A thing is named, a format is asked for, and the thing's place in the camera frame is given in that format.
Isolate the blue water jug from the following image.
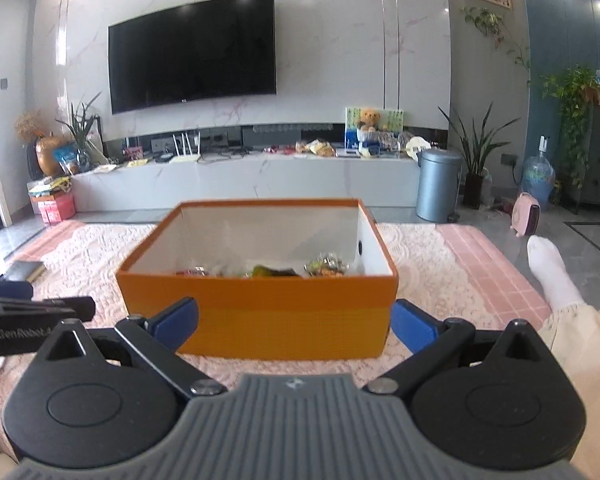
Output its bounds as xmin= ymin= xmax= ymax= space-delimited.
xmin=521 ymin=135 xmax=557 ymax=196

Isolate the white router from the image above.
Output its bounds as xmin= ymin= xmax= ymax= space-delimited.
xmin=169 ymin=130 xmax=203 ymax=164

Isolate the long-leaf plant in black pot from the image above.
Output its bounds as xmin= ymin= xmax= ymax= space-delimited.
xmin=437 ymin=102 xmax=521 ymax=211

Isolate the pile of snacks on console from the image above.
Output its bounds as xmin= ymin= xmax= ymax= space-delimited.
xmin=292 ymin=139 xmax=337 ymax=157

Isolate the grey metal trash can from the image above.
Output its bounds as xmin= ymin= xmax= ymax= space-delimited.
xmin=415 ymin=147 xmax=465 ymax=224

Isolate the trailing ivy plant on cabinet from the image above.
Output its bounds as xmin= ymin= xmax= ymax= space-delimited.
xmin=540 ymin=66 xmax=600 ymax=188

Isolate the white round fan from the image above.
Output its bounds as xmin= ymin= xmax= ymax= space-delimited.
xmin=405 ymin=136 xmax=433 ymax=160

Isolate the person's right leg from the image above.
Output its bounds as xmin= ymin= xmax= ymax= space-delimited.
xmin=526 ymin=235 xmax=600 ymax=471

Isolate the hanging vine plant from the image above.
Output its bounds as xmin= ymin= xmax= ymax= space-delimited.
xmin=460 ymin=6 xmax=533 ymax=86

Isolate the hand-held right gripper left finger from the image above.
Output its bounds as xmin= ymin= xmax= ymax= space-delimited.
xmin=35 ymin=296 xmax=229 ymax=400

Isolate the white marble television console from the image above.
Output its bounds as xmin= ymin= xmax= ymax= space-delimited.
xmin=70 ymin=130 xmax=423 ymax=211

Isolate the pink checked mat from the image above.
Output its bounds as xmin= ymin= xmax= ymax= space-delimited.
xmin=20 ymin=220 xmax=553 ymax=331

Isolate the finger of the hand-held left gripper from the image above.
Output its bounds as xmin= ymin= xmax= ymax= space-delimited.
xmin=0 ymin=296 xmax=97 ymax=322
xmin=0 ymin=280 xmax=34 ymax=301

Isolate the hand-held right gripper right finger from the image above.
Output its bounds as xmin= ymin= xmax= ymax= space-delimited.
xmin=362 ymin=298 xmax=556 ymax=397

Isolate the pink fan heater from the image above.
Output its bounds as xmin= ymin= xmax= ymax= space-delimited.
xmin=510 ymin=191 xmax=542 ymax=237

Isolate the black curved television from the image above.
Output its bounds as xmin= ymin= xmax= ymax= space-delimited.
xmin=107 ymin=0 xmax=279 ymax=116

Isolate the green plant in glass vase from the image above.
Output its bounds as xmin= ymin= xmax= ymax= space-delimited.
xmin=55 ymin=91 xmax=106 ymax=173

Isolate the orange cardboard box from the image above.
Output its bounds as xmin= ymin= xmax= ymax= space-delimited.
xmin=115 ymin=198 xmax=399 ymax=360

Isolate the black notebook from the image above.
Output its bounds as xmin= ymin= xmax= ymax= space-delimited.
xmin=2 ymin=260 xmax=48 ymax=283

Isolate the clear bag of golden nuts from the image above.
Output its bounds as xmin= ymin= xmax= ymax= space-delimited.
xmin=304 ymin=252 xmax=353 ymax=278

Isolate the golden gourd vase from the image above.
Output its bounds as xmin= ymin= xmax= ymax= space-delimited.
xmin=34 ymin=132 xmax=68 ymax=178

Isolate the pink cardboard box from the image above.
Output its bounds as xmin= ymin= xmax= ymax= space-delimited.
xmin=35 ymin=192 xmax=77 ymax=225

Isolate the dried flower bunch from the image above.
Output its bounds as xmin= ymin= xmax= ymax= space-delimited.
xmin=14 ymin=110 xmax=46 ymax=143

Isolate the dark green snack packet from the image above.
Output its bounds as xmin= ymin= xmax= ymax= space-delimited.
xmin=245 ymin=264 xmax=303 ymax=278

